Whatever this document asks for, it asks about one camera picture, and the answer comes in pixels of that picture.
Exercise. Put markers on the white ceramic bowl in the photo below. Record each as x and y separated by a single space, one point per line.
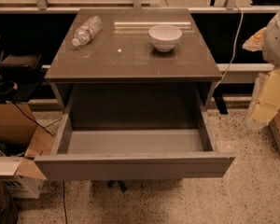
164 37

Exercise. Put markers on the open cardboard box left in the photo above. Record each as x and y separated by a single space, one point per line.
22 139

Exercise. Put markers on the grey top drawer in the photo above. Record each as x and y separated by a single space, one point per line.
116 134

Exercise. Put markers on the dark chair left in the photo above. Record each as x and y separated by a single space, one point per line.
20 76

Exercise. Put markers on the clear plastic water bottle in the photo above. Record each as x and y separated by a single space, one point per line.
87 31

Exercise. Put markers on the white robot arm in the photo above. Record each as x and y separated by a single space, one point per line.
267 40

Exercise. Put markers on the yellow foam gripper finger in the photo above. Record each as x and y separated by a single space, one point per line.
265 102

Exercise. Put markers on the grey drawer cabinet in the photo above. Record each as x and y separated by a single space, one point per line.
122 56

